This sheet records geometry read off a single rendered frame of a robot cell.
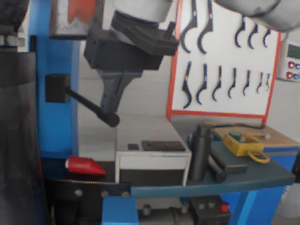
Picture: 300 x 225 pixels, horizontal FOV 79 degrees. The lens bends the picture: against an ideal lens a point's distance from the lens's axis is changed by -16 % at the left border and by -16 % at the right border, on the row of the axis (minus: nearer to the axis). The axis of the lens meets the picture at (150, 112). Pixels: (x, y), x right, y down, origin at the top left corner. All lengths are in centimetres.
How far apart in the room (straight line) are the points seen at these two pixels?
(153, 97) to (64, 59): 177
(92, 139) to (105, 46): 233
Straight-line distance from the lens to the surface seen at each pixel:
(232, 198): 183
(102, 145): 264
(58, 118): 87
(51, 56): 84
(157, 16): 31
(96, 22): 47
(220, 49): 264
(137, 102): 246
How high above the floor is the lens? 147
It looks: 15 degrees down
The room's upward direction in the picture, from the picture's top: 5 degrees clockwise
